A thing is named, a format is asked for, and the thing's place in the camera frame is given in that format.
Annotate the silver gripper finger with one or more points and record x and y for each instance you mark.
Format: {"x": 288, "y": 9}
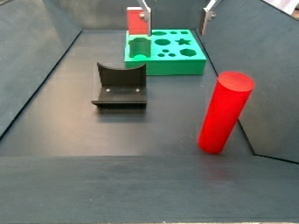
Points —
{"x": 146, "y": 15}
{"x": 207, "y": 15}

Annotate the red cylinder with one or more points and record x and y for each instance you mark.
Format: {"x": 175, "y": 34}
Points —
{"x": 228, "y": 99}

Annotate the green shape sorter board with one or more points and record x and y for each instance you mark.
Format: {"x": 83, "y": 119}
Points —
{"x": 170, "y": 52}

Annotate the red arch block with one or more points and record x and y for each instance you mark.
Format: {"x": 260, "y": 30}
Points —
{"x": 136, "y": 23}

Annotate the black curved cradle stand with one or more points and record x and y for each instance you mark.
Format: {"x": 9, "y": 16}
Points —
{"x": 122, "y": 86}

